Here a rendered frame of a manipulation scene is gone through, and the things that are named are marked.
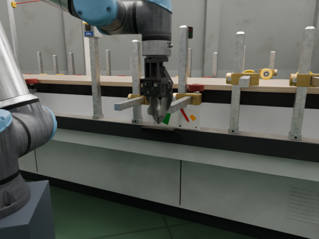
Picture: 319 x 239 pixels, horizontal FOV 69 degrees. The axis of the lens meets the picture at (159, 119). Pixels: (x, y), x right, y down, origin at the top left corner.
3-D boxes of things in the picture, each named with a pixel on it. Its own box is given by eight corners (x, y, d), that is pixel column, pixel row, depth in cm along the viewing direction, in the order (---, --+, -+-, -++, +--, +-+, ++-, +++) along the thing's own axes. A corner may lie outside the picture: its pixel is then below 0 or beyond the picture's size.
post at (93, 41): (98, 119, 134) (94, 36, 124) (91, 118, 136) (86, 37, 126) (103, 117, 138) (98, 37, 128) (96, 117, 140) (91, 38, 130)
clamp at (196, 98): (199, 105, 109) (199, 94, 108) (172, 103, 115) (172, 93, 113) (201, 103, 115) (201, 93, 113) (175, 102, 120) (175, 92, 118)
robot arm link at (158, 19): (141, 1, 73) (173, 0, 72) (142, 43, 76) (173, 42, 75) (135, -8, 64) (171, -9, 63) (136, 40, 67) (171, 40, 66)
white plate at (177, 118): (200, 130, 112) (201, 109, 109) (150, 124, 121) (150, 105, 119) (200, 130, 112) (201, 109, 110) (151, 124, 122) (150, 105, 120)
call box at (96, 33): (94, 37, 122) (93, 22, 121) (83, 38, 125) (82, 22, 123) (102, 39, 129) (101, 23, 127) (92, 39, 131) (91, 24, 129)
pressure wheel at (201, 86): (201, 106, 119) (202, 84, 117) (186, 105, 122) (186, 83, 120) (204, 104, 126) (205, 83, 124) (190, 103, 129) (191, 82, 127)
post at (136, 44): (139, 133, 126) (137, 39, 115) (133, 132, 127) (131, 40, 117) (142, 131, 129) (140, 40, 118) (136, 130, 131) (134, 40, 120)
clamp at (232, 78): (258, 85, 97) (259, 73, 96) (225, 84, 102) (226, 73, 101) (258, 84, 103) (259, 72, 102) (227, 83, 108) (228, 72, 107)
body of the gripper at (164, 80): (138, 97, 71) (137, 57, 69) (150, 95, 79) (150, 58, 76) (162, 99, 68) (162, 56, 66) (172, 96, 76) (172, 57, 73)
